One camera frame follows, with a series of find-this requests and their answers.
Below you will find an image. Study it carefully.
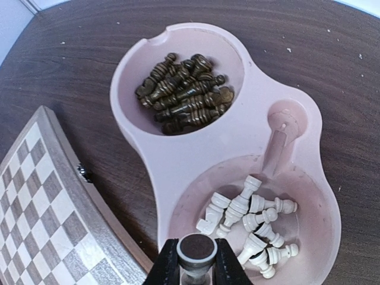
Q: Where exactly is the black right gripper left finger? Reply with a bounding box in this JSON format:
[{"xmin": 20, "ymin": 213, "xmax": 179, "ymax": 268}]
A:
[{"xmin": 144, "ymin": 239, "xmax": 180, "ymax": 285}]

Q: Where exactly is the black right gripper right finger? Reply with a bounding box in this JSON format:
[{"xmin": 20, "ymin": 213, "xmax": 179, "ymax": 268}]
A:
[{"xmin": 214, "ymin": 238, "xmax": 252, "ymax": 285}]

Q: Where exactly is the wooden chess board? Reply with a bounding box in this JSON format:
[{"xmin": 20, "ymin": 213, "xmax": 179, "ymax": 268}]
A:
[{"xmin": 1, "ymin": 106, "xmax": 151, "ymax": 284}]

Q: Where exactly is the white queen piece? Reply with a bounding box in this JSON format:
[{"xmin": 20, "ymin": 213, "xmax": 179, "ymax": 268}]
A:
[{"xmin": 176, "ymin": 233, "xmax": 218, "ymax": 284}]

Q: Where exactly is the pink double bowl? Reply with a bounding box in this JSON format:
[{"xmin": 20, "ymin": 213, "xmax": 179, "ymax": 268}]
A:
[{"xmin": 110, "ymin": 23, "xmax": 341, "ymax": 284}]

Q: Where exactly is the dark chess pieces pile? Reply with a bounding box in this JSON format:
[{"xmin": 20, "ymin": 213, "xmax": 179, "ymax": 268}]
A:
[{"xmin": 135, "ymin": 53, "xmax": 235, "ymax": 135}]

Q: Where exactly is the white chess pieces pile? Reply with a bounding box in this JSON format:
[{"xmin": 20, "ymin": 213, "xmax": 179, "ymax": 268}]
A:
[{"xmin": 195, "ymin": 175, "xmax": 299, "ymax": 279}]

